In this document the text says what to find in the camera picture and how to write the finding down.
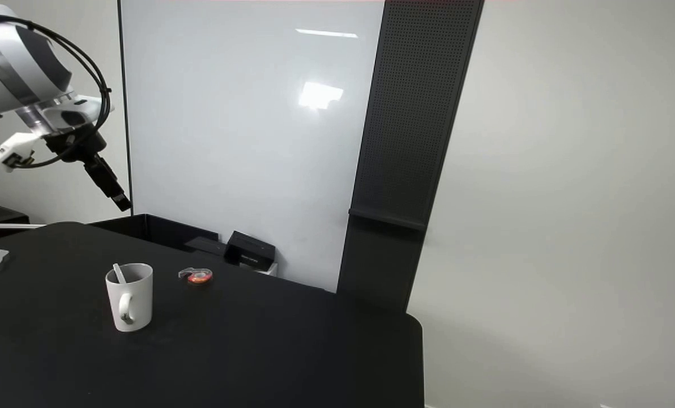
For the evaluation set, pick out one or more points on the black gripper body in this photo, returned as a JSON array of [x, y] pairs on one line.
[[82, 142]]

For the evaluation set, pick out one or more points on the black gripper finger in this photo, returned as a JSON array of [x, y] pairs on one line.
[[107, 181]]

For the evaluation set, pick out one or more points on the white plastic spoon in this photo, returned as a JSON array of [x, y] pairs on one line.
[[119, 273]]

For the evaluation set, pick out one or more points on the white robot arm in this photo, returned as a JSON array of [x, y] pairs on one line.
[[59, 125]]

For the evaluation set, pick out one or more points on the white ceramic mug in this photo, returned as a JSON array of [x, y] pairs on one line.
[[130, 301]]

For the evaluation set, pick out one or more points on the small orange round object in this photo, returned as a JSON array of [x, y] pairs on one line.
[[201, 276]]

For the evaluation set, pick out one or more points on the small black box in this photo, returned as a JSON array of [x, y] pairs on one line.
[[248, 250]]

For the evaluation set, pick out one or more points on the white whiteboard panel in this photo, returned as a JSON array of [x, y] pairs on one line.
[[248, 115]]

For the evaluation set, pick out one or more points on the black vertical pillar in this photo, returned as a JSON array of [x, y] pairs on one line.
[[421, 59]]

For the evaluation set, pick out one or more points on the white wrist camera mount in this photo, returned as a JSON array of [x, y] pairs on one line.
[[18, 150]]

